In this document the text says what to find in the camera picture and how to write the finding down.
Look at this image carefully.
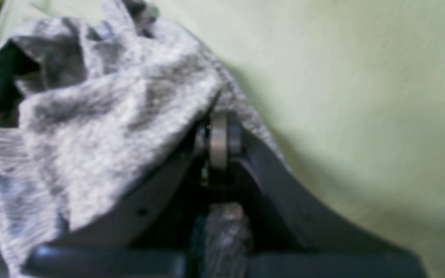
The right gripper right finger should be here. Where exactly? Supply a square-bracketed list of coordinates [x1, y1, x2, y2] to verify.
[226, 114, 427, 278]

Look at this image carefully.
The grey heathered T-shirt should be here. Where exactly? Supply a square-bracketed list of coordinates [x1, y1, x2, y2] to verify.
[0, 0, 283, 278]

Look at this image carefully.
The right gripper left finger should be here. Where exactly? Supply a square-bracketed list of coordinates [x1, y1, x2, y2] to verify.
[24, 116, 229, 278]

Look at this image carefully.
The green table cloth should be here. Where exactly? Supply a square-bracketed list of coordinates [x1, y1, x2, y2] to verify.
[0, 0, 445, 278]

